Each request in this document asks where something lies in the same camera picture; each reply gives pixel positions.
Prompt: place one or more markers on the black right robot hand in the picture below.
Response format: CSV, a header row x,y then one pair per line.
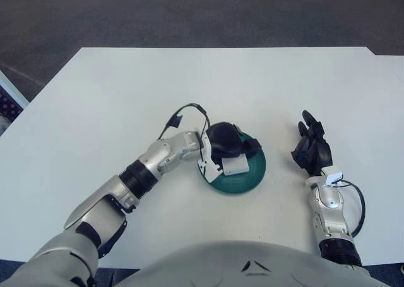
x,y
318,154

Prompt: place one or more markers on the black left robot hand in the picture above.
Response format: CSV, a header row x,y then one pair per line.
x,y
225,138

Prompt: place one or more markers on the white charger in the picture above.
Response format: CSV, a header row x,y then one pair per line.
x,y
235,166

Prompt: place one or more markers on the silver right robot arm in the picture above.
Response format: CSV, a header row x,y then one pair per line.
x,y
331,211

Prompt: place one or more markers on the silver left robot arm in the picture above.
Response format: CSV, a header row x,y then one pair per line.
x,y
170,151

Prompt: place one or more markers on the teal round plate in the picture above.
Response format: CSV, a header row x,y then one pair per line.
x,y
246,183

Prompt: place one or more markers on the grey robot torso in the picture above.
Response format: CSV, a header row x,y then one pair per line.
x,y
246,268

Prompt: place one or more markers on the white board panel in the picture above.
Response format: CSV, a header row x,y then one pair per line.
x,y
14,90

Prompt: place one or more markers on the patterned blue rug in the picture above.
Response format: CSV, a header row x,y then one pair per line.
x,y
8,110

